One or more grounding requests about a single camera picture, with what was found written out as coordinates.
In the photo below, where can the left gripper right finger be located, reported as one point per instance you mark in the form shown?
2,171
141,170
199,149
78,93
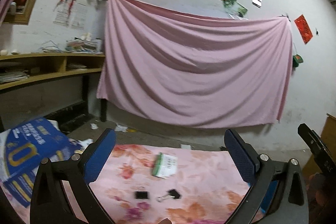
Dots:
289,204

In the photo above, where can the person right hand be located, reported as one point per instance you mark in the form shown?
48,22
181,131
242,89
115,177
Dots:
321,197

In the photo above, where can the person left hand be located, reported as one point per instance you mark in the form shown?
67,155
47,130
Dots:
165,221

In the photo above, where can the blue plastic bucket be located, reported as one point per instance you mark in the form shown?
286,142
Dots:
265,204

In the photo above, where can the floral pink quilt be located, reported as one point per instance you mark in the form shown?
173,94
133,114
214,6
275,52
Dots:
209,183

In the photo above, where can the blue cardboard box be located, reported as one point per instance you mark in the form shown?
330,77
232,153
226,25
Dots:
22,149

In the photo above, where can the black silver binder clip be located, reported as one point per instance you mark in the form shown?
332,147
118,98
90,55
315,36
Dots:
171,194

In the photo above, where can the white paper scrap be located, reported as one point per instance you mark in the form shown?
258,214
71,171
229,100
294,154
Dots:
185,146

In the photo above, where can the crumpled white paper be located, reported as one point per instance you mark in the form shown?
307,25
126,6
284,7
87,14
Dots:
120,128

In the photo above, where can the green red hanging ornament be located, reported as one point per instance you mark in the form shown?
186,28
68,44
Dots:
297,60

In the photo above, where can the green white paper packet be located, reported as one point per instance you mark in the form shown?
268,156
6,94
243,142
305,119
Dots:
165,166

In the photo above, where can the stack of books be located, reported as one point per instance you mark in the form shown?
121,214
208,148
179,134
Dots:
85,43

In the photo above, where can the green photo poster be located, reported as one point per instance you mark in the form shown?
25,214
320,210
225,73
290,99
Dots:
233,7

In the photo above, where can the pink hanging sheet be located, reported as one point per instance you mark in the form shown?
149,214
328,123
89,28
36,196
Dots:
195,71

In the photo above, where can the small black white photo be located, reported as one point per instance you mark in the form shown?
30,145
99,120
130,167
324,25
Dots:
257,3

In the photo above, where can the red paper wall decoration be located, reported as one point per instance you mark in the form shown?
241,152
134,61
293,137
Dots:
303,29

